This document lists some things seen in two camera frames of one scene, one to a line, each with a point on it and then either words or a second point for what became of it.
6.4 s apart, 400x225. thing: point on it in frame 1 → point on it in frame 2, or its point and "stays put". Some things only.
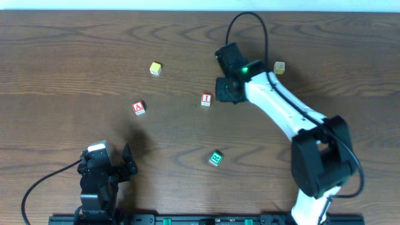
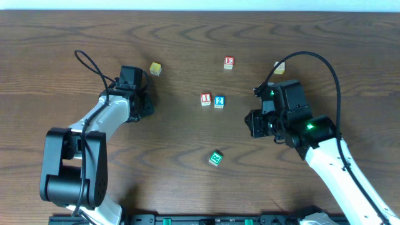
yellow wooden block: [155, 69] stays put
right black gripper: [224, 89] → [254, 124]
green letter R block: [215, 158] stays put
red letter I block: [206, 99] stays put
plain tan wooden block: [279, 67] stays put
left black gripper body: [118, 170] → [145, 106]
